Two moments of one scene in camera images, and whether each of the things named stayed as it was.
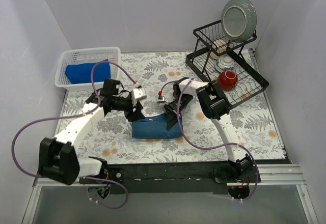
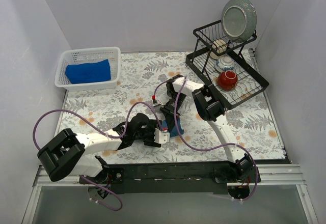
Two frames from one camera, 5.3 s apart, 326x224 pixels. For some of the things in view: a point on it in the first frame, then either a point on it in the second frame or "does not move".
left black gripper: (132, 109) -> (152, 134)
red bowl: (227, 79) does not move
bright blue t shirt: (81, 73) does not move
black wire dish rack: (216, 59) does not move
